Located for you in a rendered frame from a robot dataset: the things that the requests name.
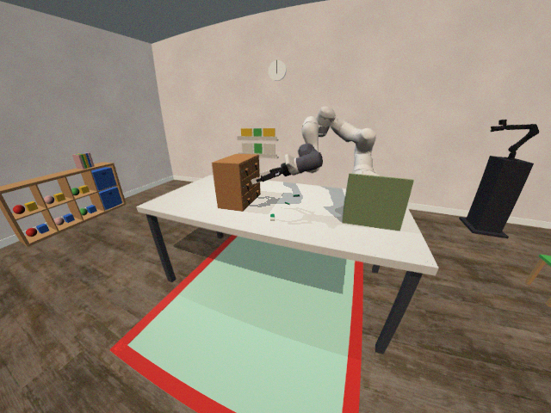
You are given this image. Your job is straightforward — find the brown wooden chest of drawers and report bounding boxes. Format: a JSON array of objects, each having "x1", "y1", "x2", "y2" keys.
[{"x1": 212, "y1": 154, "x2": 259, "y2": 212}]

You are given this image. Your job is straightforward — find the brown wooden drawer front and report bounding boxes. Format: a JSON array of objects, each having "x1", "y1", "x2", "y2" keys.
[
  {"x1": 251, "y1": 156, "x2": 259, "y2": 173},
  {"x1": 251, "y1": 170, "x2": 259, "y2": 187},
  {"x1": 242, "y1": 190, "x2": 252, "y2": 210},
  {"x1": 239, "y1": 160, "x2": 251, "y2": 180},
  {"x1": 252, "y1": 183, "x2": 260, "y2": 200},
  {"x1": 241, "y1": 176, "x2": 251, "y2": 195}
]

